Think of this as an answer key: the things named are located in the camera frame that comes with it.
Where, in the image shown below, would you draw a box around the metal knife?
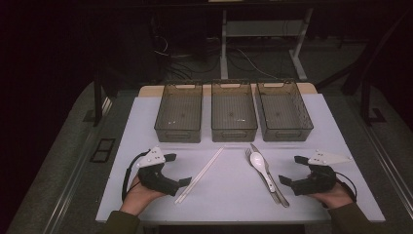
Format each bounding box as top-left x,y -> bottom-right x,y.
249,142 -> 291,209

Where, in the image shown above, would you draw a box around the white ceramic spoon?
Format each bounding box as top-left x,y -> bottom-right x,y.
248,151 -> 277,193

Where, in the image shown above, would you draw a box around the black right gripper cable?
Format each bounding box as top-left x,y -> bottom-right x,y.
335,171 -> 358,203

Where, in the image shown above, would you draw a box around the person's right hand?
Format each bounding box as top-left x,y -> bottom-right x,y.
308,181 -> 355,210

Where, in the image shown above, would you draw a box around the person's left hand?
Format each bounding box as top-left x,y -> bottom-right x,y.
120,175 -> 167,217

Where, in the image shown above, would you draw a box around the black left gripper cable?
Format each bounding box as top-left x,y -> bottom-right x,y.
121,149 -> 151,203

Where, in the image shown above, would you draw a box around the white floor cable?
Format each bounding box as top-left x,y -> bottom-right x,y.
238,48 -> 280,80

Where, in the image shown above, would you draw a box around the black floor cables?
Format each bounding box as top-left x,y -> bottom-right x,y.
150,16 -> 223,82

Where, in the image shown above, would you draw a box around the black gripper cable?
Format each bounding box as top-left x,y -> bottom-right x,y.
335,171 -> 358,203
121,149 -> 151,203

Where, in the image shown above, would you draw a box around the black metal stand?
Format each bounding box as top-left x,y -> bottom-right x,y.
359,77 -> 388,127
93,72 -> 113,128

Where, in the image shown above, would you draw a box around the metal fork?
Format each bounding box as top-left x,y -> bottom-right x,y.
244,148 -> 282,206

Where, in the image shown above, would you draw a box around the white metal table frame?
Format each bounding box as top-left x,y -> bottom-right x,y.
219,8 -> 315,82

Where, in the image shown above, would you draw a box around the smoky clear plastic bin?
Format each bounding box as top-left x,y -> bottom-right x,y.
210,79 -> 259,143
256,79 -> 315,142
154,81 -> 204,144

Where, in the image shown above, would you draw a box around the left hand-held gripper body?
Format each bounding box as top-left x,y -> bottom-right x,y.
135,145 -> 181,198

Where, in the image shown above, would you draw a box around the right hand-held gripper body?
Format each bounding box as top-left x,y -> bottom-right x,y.
290,149 -> 354,197

